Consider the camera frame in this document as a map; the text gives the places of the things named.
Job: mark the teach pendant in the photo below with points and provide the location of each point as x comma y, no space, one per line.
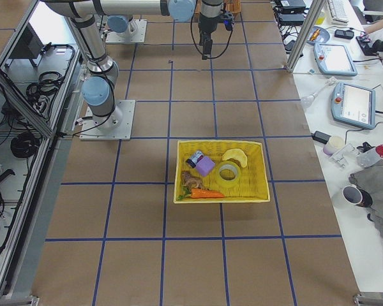
353,105
334,60

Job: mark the yellow plastic basket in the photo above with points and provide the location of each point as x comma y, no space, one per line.
252,187

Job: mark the red capped clear bottle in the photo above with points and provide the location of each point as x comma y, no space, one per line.
370,157

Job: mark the brown toy lion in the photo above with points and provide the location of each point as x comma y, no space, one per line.
190,181

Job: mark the purple foam block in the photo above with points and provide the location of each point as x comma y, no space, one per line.
205,166

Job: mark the white mug dark inside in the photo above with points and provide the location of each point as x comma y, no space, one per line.
357,196

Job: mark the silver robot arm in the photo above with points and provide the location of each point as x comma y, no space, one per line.
98,89
210,15

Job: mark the black power brick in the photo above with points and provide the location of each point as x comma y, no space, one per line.
290,19

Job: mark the yellow banana toy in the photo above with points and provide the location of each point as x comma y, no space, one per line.
236,154

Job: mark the lavender candle jar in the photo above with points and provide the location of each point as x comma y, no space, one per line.
333,145

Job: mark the far teach pendant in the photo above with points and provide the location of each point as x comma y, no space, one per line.
334,60

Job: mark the near teach pendant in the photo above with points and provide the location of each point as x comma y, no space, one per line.
353,105

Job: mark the blue plate with object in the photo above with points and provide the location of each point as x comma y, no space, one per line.
318,35

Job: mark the orange toy carrot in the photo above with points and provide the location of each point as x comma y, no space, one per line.
195,193

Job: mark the aluminium frame post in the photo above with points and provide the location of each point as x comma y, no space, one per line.
310,20

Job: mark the brown wicker basket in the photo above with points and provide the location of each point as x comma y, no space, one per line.
233,6

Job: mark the light bulb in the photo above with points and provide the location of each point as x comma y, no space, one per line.
308,100

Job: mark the yellow tape roll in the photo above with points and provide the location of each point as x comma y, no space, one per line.
227,174

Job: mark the clear plastic packaging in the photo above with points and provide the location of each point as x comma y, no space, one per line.
340,156

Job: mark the black power adapter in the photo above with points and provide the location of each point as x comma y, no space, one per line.
321,137

